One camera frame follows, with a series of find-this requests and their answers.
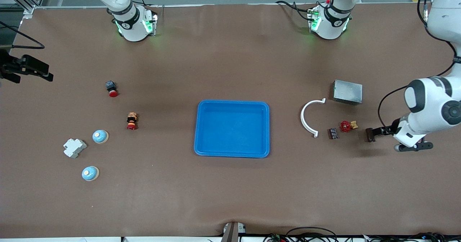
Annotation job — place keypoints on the red valve with brass fitting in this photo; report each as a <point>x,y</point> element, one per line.
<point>346,126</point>

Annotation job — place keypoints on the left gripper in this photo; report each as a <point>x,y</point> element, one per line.
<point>391,129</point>

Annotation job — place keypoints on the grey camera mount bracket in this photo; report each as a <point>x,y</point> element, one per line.
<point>232,232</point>

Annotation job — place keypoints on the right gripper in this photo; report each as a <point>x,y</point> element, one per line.
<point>8,66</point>

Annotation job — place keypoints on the red button with black base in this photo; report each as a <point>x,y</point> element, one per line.
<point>112,89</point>

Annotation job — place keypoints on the white curved plastic clamp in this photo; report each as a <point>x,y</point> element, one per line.
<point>303,121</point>

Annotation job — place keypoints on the dark brown relay block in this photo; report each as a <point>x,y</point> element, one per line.
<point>370,135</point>

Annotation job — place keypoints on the grey metal power supply box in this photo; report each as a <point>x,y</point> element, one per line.
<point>347,92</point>

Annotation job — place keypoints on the red yellow black push button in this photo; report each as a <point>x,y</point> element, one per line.
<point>131,121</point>

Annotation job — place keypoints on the light blue call bell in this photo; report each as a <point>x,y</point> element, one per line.
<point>100,137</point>
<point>90,173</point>

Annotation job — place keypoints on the blue plastic tray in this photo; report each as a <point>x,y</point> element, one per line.
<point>234,130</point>

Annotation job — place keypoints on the brown paper table cover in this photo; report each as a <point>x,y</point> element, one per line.
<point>230,191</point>

